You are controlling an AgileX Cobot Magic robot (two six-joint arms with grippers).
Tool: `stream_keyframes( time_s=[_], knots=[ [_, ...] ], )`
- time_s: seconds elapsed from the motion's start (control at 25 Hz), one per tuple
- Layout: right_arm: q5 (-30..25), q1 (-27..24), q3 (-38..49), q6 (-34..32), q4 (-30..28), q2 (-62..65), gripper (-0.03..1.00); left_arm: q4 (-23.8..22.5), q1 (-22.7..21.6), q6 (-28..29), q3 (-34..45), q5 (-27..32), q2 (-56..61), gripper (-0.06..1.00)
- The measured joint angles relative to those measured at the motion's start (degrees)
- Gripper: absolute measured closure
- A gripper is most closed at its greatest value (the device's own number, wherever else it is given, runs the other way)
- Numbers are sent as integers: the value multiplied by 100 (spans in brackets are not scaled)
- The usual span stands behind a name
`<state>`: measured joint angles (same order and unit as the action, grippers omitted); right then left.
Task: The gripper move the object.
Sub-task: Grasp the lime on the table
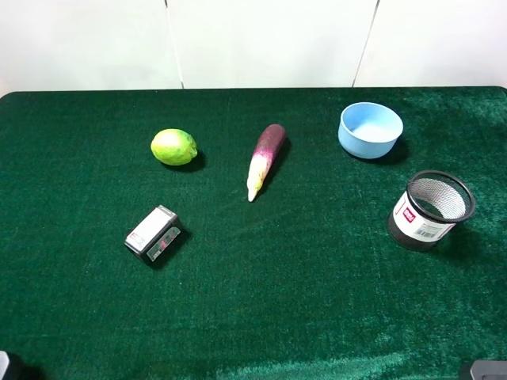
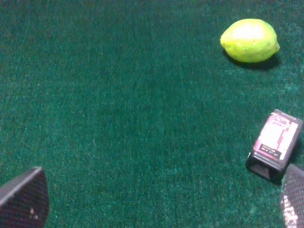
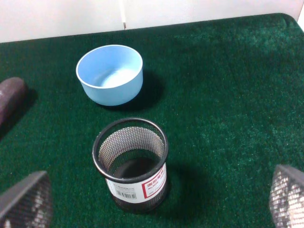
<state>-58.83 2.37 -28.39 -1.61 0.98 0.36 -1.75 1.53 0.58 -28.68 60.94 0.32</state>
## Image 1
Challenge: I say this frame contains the green lime fruit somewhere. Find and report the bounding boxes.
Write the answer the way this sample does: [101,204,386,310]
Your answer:
[151,128,197,165]

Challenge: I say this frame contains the purple white eggplant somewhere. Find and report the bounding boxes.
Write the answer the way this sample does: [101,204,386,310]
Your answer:
[246,123,286,202]

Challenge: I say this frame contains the green felt table cloth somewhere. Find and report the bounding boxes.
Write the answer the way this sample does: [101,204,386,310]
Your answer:
[1,87,506,379]

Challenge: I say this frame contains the small grey black box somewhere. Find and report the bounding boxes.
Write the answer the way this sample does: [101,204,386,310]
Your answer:
[124,205,182,265]

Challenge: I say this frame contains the light blue bowl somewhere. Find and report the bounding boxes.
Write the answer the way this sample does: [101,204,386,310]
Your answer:
[337,102,404,159]

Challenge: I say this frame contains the black mesh pen cup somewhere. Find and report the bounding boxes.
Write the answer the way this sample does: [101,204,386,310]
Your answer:
[387,169,475,252]

